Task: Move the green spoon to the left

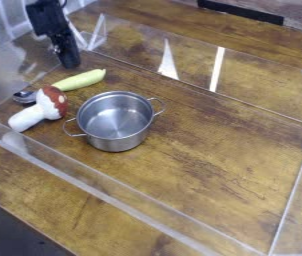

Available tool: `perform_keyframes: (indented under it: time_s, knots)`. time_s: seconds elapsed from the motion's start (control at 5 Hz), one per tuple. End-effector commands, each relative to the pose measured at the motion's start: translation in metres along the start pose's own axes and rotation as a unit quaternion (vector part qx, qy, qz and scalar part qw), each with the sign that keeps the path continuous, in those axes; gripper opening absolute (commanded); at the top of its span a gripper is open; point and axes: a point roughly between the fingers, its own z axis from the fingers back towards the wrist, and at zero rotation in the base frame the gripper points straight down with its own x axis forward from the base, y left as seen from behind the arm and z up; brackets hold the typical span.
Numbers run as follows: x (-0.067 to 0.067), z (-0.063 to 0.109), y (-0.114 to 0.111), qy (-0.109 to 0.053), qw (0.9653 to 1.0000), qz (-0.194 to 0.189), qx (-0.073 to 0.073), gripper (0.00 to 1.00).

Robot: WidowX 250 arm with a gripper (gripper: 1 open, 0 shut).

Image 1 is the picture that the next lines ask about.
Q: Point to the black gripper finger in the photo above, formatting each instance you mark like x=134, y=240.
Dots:
x=75, y=53
x=62, y=48

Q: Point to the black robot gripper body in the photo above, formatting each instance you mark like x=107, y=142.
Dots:
x=47, y=18

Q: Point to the clear acrylic enclosure wall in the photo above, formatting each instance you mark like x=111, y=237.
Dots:
x=211, y=187

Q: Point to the small stainless steel pot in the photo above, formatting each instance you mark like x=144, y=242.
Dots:
x=115, y=120

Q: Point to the black bar in background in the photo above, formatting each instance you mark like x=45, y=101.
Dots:
x=242, y=12

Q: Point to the plush red white mushroom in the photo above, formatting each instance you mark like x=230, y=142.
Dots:
x=49, y=107

